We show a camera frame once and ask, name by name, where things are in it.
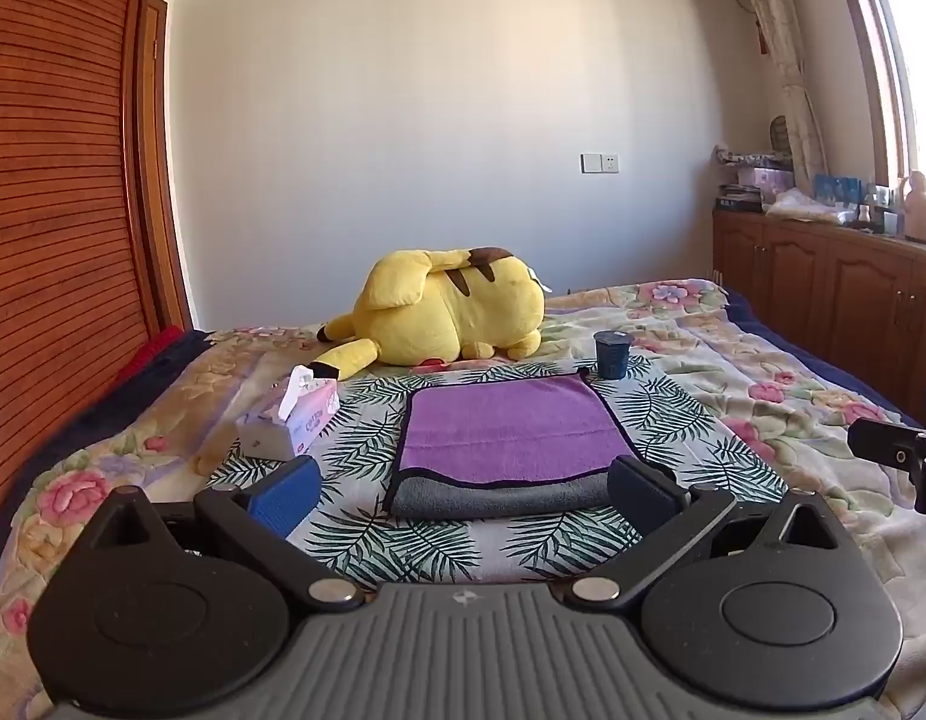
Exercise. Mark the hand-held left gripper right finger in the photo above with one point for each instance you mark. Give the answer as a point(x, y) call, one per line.
point(641, 491)

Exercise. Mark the blue printed box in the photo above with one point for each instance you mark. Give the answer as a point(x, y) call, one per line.
point(838, 187)

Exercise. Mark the light cloth bundle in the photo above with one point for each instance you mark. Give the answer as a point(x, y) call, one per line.
point(808, 208)

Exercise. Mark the yellow plush toy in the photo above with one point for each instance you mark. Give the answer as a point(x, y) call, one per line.
point(448, 307)

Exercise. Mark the beige figurine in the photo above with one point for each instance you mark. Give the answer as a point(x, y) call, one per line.
point(920, 206)

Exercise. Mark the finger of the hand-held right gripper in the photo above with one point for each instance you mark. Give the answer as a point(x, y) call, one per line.
point(879, 442)

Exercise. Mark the wooden cabinet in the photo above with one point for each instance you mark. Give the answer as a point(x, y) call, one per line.
point(823, 285)

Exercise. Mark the red cloth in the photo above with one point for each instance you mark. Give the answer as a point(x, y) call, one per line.
point(152, 349)

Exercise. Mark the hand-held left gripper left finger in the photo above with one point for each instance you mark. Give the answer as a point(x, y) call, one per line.
point(287, 493)

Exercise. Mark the pale pink box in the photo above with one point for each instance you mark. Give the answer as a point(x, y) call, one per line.
point(767, 180)

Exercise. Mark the wooden window frame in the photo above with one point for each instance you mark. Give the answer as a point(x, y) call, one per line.
point(879, 52)

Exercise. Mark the purple and grey towel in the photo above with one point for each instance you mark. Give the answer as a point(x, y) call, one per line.
point(508, 427)

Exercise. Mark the folded floral cloth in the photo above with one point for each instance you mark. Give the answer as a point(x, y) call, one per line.
point(755, 157)

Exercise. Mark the stack of dark books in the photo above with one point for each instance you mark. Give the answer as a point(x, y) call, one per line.
point(739, 201)

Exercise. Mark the patterned beige curtain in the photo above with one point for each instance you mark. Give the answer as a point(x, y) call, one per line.
point(793, 90)

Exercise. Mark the dark blue cup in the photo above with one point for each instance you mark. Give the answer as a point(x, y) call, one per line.
point(611, 358)

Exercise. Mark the leaf print cloth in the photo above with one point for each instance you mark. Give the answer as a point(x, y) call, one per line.
point(433, 547)

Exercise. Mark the white wall socket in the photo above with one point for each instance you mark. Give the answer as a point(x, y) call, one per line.
point(599, 163)

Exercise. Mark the woven hand fan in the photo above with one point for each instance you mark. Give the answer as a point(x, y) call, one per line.
point(779, 133)

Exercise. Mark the pink tissue box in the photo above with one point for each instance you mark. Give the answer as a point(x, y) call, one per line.
point(305, 412)

